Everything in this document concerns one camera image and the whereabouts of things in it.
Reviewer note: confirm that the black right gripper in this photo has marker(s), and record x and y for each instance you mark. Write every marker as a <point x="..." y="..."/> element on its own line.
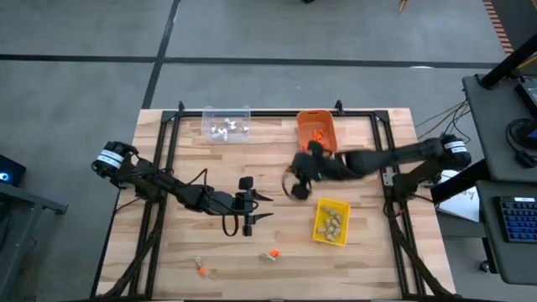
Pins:
<point x="310" y="165"/>

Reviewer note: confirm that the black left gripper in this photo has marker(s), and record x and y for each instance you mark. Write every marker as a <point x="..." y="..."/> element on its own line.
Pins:
<point x="239" y="203"/>

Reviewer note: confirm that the yellow plastic basket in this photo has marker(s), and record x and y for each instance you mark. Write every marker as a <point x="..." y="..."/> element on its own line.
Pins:
<point x="318" y="237"/>

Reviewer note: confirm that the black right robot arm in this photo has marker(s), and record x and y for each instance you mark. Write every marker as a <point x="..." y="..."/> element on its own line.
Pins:
<point x="390" y="157"/>

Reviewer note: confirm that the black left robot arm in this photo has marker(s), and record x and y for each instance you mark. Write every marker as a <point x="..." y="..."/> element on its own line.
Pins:
<point x="168" y="184"/>

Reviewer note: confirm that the orange plastic bin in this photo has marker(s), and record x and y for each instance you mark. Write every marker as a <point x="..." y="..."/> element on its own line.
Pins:
<point x="306" y="121"/>

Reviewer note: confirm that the clear plastic bin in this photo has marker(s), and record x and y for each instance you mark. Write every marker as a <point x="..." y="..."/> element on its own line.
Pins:
<point x="218" y="140"/>

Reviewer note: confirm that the white paper sheet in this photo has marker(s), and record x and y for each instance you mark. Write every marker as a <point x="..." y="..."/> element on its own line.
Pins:
<point x="461" y="205"/>

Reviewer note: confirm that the grey desk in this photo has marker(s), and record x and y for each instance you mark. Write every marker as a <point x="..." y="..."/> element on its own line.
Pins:
<point x="491" y="126"/>
<point x="507" y="260"/>

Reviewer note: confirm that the black caster wheel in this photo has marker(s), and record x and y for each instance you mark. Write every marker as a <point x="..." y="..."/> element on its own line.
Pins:
<point x="485" y="266"/>

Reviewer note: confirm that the black headset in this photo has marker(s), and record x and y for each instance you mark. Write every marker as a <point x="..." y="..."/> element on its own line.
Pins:
<point x="524" y="160"/>

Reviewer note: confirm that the backlit black keyboard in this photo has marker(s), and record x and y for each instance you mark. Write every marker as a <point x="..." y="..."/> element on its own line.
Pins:
<point x="520" y="220"/>

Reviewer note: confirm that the black metal pole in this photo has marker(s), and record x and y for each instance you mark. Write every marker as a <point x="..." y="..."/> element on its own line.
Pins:
<point x="507" y="63"/>

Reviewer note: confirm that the black laptop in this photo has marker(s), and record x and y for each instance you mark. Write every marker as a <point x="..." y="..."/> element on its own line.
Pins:
<point x="530" y="94"/>

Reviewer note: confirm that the black box with blue light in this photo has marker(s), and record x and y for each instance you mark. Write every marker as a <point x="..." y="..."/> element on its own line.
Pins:
<point x="12" y="172"/>

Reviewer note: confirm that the black metal table frame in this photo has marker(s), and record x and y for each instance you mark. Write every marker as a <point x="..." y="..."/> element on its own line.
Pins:
<point x="272" y="113"/>

